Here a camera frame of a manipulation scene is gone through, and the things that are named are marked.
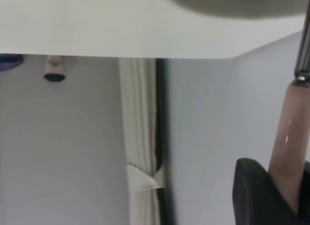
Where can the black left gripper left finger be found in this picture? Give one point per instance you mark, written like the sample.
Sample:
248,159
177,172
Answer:
254,198

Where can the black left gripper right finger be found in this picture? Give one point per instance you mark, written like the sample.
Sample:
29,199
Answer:
305,198

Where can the red ceramic mug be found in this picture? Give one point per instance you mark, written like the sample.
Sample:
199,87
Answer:
230,4

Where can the white pleated curtain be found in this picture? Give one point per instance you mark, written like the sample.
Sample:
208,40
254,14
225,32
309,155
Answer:
138,113

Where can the white leg with black foot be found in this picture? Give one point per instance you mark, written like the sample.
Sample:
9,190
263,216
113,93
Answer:
55,69

